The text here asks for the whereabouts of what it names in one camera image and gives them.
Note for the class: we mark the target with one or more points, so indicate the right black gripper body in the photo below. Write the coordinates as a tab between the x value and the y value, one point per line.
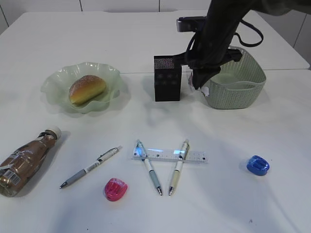
209	47

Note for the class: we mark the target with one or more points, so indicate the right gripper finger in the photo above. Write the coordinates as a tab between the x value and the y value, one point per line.
206	74
196	78

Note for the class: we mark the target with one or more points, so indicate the white paper ball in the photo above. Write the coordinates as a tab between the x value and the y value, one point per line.
204	90

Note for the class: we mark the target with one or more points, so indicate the sugared bread roll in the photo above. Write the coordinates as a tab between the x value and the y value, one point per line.
86	88

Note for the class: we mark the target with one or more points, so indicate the brown coffee drink bottle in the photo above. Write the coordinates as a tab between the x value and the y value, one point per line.
18	168

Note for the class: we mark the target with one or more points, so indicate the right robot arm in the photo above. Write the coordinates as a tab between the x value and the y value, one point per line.
225	11

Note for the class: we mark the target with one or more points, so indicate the black mesh pen holder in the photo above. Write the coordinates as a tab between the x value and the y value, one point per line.
167	78

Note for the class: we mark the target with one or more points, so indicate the green plastic basket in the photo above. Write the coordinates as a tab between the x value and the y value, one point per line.
237	85

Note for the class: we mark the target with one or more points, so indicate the cream grip pen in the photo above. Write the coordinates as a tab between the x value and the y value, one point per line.
178	166

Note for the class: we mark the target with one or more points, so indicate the blue grip pen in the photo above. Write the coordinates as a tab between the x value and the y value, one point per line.
149	167

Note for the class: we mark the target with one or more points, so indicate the blue pencil sharpener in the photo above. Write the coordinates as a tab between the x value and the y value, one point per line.
257	165

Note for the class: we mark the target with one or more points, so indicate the green wavy glass plate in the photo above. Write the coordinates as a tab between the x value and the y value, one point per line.
57	86

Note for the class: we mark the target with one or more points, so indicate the pink pencil sharpener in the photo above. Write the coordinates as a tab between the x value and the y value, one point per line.
115	189

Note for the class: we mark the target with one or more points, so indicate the grey grip pen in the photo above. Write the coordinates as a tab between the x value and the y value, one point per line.
89	168

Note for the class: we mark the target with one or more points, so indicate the transparent plastic ruler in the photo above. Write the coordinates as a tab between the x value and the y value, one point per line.
195	157

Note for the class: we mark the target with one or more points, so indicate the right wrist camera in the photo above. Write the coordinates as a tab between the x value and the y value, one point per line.
190	24

